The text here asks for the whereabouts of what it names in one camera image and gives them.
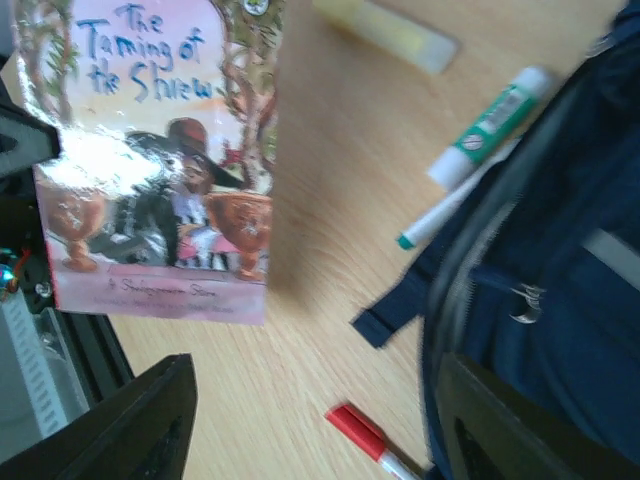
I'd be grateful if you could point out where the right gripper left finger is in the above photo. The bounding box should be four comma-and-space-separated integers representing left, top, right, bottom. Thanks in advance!
1, 354, 198, 479

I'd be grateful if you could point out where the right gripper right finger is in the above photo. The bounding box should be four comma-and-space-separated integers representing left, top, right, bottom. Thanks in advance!
439, 353, 639, 479

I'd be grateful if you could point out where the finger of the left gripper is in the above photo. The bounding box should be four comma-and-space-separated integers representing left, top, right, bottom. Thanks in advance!
0, 82, 61, 179

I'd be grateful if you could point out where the purple illustrated booklet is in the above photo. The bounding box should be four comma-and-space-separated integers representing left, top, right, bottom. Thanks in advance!
11, 0, 284, 325

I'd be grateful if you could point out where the navy blue backpack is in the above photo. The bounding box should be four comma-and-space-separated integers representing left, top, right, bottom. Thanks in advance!
353, 1, 639, 479

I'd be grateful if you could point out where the red capped white pen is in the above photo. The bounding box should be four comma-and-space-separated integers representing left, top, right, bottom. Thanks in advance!
325, 403, 419, 480

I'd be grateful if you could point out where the green capped white pen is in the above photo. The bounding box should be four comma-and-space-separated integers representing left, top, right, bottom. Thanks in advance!
396, 136, 521, 251

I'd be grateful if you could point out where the green whiteboard marker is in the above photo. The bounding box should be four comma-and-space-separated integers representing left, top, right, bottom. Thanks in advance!
427, 66, 556, 191

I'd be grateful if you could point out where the black aluminium frame rail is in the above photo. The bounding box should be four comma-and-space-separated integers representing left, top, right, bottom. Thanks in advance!
19, 243, 135, 406

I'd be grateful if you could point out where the grey slotted cable duct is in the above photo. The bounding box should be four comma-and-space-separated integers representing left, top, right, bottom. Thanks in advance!
1, 290, 68, 439

